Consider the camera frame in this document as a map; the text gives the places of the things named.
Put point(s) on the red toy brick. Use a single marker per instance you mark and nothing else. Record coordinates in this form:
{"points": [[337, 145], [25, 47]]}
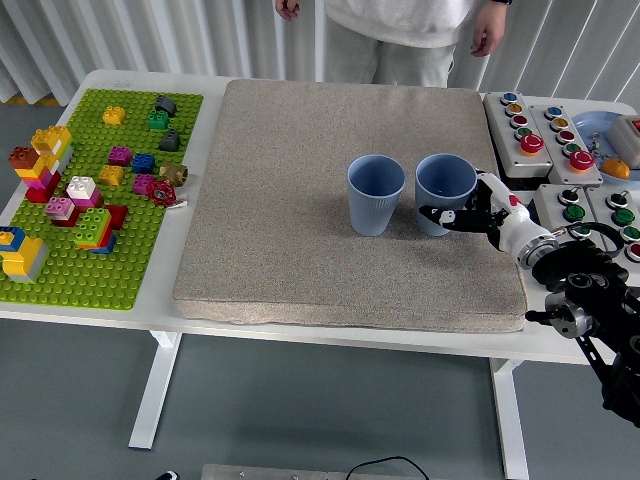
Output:
{"points": [[119, 216]]}

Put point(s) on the blue toy brick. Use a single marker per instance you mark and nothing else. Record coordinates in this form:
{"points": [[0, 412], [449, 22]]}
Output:
{"points": [[143, 164]]}

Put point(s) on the green toy brick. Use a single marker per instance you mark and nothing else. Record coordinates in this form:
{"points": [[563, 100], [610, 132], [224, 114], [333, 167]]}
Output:
{"points": [[159, 121]]}

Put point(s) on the grey box red switch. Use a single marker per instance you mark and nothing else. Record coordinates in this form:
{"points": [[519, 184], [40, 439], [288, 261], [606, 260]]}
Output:
{"points": [[625, 137]]}

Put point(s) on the blue yellow grey brick stack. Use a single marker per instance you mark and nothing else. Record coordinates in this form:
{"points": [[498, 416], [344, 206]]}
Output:
{"points": [[25, 257]]}

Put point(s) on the blue ribbed cup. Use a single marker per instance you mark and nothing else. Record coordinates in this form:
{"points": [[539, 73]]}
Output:
{"points": [[440, 195], [374, 210]]}

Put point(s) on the grey-brown fabric mat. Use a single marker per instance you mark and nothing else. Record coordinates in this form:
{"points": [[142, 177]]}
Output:
{"points": [[300, 225]]}

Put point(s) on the person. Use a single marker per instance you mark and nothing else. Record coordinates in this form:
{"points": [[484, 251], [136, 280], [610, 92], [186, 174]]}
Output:
{"points": [[395, 20]]}

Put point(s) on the green orange blue brick stack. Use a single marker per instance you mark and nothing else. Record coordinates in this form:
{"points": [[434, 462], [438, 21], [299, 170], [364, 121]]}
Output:
{"points": [[92, 225]]}

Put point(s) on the white pink brick stack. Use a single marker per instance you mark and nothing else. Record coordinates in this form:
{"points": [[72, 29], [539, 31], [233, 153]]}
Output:
{"points": [[81, 187]]}

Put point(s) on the person's left hand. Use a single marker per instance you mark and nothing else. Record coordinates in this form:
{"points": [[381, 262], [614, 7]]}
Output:
{"points": [[489, 30]]}

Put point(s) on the grey four-button control box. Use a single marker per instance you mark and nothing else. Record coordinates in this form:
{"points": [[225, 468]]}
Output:
{"points": [[624, 216], [574, 213]]}

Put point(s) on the light blue plate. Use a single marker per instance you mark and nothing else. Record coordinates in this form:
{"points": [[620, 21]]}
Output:
{"points": [[587, 125]]}

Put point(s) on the white table leg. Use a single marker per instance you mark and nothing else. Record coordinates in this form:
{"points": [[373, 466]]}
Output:
{"points": [[155, 390], [510, 425]]}

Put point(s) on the white paper tag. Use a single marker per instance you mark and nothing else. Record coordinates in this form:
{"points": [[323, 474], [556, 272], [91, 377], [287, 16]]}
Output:
{"points": [[179, 203]]}

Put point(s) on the pink dark red brick stack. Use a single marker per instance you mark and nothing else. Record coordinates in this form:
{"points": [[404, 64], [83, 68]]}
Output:
{"points": [[60, 207]]}

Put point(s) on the yellow brown red brick tower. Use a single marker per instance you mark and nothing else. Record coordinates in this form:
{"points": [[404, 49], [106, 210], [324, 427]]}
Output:
{"points": [[42, 187]]}

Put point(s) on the magenta toy brick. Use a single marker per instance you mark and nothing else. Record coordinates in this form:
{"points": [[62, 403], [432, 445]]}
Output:
{"points": [[142, 184], [120, 157]]}

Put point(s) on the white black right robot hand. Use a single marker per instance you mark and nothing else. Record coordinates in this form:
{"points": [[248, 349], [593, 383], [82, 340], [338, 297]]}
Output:
{"points": [[512, 225]]}

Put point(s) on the small metal keys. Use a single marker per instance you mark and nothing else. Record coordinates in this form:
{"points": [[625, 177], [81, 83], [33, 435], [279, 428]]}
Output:
{"points": [[595, 145]]}

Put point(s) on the person's right hand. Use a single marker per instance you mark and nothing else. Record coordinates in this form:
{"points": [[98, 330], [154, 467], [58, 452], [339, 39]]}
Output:
{"points": [[288, 7]]}

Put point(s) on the grey emergency-stop button box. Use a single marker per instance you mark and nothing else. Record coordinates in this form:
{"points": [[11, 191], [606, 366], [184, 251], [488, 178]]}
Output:
{"points": [[581, 160], [531, 143]]}

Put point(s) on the orange round object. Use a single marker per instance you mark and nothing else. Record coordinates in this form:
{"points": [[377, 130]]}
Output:
{"points": [[616, 169]]}

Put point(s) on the dark grey curved brick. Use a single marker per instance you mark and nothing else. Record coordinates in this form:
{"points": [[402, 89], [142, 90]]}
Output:
{"points": [[166, 105], [170, 142]]}

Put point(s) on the brass valve red handwheel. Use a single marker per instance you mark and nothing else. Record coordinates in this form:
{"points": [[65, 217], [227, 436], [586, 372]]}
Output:
{"points": [[173, 174]]}

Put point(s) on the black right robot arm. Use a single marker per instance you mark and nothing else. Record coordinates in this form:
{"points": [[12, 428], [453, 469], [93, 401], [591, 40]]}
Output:
{"points": [[575, 270]]}

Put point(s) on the white pleated curtain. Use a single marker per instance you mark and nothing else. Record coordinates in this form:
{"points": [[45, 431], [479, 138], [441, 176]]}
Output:
{"points": [[225, 35]]}

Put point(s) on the green studded baseplate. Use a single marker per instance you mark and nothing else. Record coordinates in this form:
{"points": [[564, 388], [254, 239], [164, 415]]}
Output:
{"points": [[90, 280]]}

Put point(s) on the yellow toy brick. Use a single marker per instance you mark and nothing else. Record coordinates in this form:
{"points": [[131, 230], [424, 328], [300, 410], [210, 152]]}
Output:
{"points": [[111, 176], [114, 116]]}

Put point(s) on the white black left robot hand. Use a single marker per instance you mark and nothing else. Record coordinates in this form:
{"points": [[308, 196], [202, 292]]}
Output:
{"points": [[170, 475]]}

